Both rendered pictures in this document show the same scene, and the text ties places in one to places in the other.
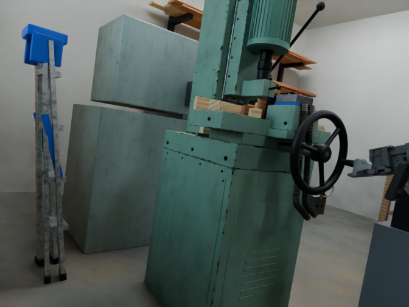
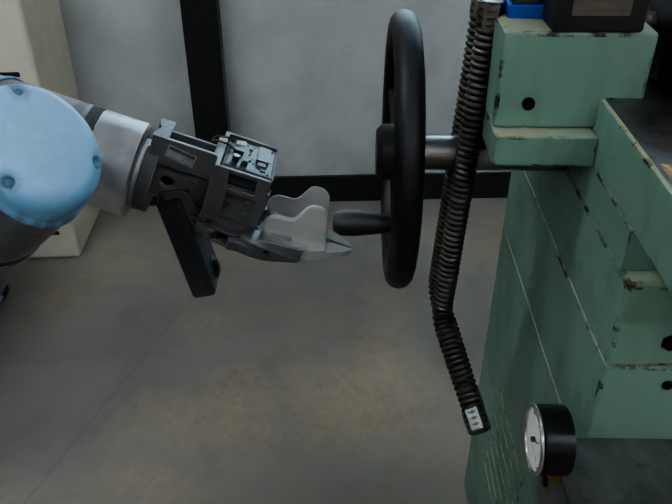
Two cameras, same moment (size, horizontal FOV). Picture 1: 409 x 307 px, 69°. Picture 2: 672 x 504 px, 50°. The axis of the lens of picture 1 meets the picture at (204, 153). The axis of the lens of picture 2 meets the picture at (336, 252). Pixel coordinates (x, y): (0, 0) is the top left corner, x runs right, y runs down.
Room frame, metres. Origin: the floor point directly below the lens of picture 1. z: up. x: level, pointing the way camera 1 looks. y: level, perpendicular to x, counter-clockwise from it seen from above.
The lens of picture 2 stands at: (1.36, -1.00, 1.15)
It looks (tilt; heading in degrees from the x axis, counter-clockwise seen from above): 34 degrees down; 125
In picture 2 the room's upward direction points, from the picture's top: straight up
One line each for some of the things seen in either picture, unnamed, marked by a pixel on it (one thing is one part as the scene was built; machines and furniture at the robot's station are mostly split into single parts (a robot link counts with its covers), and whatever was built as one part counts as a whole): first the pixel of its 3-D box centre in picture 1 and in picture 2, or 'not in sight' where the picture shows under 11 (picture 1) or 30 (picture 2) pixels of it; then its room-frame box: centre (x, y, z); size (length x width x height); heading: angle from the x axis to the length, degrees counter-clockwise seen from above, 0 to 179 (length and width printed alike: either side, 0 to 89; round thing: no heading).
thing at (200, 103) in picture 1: (253, 114); not in sight; (1.31, -0.19, 0.92); 0.60 x 0.02 x 0.05; 124
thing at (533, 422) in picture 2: (324, 190); (551, 446); (1.26, -0.53, 0.65); 0.06 x 0.04 x 0.08; 124
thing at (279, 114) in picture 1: (291, 119); (555, 56); (1.13, -0.30, 0.91); 0.15 x 0.14 x 0.09; 124
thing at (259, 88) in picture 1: (257, 91); not in sight; (1.31, -0.19, 1.03); 0.14 x 0.07 x 0.09; 34
